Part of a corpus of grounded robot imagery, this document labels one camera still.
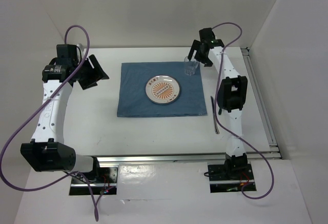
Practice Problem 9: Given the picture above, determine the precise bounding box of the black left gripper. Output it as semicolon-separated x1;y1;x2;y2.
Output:
72;54;109;90

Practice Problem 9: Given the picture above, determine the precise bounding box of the clear plastic cup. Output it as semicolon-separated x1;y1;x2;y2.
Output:
184;57;199;75

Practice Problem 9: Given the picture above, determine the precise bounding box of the blue cloth placemat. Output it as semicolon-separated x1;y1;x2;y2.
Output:
117;62;207;117

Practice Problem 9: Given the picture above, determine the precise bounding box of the orange patterned plate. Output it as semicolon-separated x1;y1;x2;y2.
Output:
145;75;181;105

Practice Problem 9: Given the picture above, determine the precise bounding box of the dark handled knife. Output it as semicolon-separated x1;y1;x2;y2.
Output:
210;96;220;134

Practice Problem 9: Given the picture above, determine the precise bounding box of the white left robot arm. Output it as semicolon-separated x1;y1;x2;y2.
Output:
20;44;109;182

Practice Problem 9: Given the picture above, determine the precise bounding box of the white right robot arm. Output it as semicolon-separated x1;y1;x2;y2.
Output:
188;28;248;179

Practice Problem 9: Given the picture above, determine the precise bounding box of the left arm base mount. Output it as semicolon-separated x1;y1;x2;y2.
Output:
69;157;118;196

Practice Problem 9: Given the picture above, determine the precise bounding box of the aluminium front rail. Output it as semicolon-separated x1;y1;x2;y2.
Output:
93;145;282;165

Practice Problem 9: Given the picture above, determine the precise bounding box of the aluminium rail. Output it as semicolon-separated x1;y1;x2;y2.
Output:
241;48;281;158
93;145;282;165

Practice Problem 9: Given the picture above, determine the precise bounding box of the aluminium right side rail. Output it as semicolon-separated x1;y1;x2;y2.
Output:
241;48;281;158

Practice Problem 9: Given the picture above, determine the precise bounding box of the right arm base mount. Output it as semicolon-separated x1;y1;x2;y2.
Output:
203;164;256;193

